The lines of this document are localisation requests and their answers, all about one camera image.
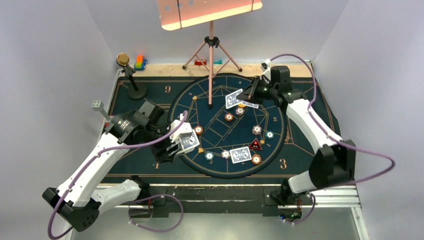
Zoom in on blue playing card box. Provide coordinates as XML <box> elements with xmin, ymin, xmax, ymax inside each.
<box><xmin>177</xmin><ymin>130</ymin><xmax>200</xmax><ymax>155</ymax></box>

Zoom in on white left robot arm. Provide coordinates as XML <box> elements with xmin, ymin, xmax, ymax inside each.
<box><xmin>42</xmin><ymin>100</ymin><xmax>199</xmax><ymax>232</ymax></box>

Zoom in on dark green poker mat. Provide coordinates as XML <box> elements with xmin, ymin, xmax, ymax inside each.
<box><xmin>102</xmin><ymin>73</ymin><xmax>341</xmax><ymax>184</ymax></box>

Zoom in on red triangular dealer button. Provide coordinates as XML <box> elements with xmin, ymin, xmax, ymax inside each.
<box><xmin>248</xmin><ymin>138</ymin><xmax>263</xmax><ymax>151</ymax></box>

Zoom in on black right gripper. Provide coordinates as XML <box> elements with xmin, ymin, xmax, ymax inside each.
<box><xmin>237</xmin><ymin>75</ymin><xmax>278</xmax><ymax>105</ymax></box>

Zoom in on blue backed playing card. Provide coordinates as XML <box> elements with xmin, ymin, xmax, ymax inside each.
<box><xmin>242</xmin><ymin>101</ymin><xmax>259</xmax><ymax>109</ymax></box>
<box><xmin>225</xmin><ymin>88</ymin><xmax>243</xmax><ymax>109</ymax></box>
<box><xmin>229</xmin><ymin>146</ymin><xmax>252</xmax><ymax>164</ymax></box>

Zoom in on colourful toy brick train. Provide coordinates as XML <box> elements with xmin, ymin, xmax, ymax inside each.
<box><xmin>134</xmin><ymin>55</ymin><xmax>147</xmax><ymax>71</ymax></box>

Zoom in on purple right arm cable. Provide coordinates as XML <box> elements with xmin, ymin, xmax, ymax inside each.
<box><xmin>261</xmin><ymin>53</ymin><xmax>396</xmax><ymax>225</ymax></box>

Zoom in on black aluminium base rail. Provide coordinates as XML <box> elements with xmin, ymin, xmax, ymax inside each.
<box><xmin>119</xmin><ymin>184</ymin><xmax>361</xmax><ymax>218</ymax></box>

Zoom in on round brass bell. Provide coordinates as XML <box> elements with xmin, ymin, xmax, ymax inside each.
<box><xmin>116</xmin><ymin>52</ymin><xmax>148</xmax><ymax>100</ymax></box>

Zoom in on green poker chip stack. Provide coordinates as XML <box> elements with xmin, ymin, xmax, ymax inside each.
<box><xmin>204</xmin><ymin>152</ymin><xmax>214</xmax><ymax>161</ymax></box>

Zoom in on pink music stand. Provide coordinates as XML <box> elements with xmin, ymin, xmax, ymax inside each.
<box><xmin>157</xmin><ymin>0</ymin><xmax>263</xmax><ymax>109</ymax></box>

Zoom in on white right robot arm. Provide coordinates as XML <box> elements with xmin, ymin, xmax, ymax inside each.
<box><xmin>236</xmin><ymin>65</ymin><xmax>356</xmax><ymax>206</ymax></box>

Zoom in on round dark poker mat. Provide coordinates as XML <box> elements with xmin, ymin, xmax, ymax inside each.
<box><xmin>168</xmin><ymin>73</ymin><xmax>287</xmax><ymax>179</ymax></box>

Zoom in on red teal toy blocks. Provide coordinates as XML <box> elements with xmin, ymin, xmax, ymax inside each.
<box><xmin>194</xmin><ymin>58</ymin><xmax>223</xmax><ymax>66</ymax></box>

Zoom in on orange poker chip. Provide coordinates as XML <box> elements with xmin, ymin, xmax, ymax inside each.
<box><xmin>193</xmin><ymin>125</ymin><xmax>204</xmax><ymax>135</ymax></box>
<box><xmin>224</xmin><ymin>113</ymin><xmax>234</xmax><ymax>121</ymax></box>
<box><xmin>251</xmin><ymin>154</ymin><xmax>262</xmax><ymax>165</ymax></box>

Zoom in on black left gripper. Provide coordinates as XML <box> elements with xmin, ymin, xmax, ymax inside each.
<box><xmin>142</xmin><ymin>120</ymin><xmax>182</xmax><ymax>163</ymax></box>

